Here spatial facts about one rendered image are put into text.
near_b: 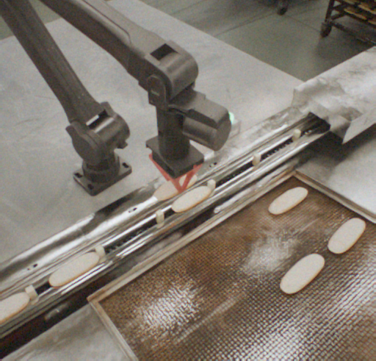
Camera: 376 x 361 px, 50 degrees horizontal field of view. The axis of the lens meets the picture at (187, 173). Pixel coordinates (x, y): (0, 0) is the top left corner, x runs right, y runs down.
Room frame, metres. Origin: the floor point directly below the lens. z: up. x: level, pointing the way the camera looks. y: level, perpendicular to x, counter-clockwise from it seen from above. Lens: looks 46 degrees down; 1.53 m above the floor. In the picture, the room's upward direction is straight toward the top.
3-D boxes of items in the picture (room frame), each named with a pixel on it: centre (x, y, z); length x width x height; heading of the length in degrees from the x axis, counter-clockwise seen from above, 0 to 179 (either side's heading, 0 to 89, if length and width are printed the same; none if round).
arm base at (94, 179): (0.67, 0.20, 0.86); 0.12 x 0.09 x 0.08; 134
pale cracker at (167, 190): (0.54, 0.02, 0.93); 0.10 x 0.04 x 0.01; 128
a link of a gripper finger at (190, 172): (0.53, 0.02, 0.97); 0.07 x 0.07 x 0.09; 38
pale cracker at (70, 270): (0.39, 0.21, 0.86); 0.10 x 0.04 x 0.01; 128
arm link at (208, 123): (0.52, -0.01, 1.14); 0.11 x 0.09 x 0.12; 55
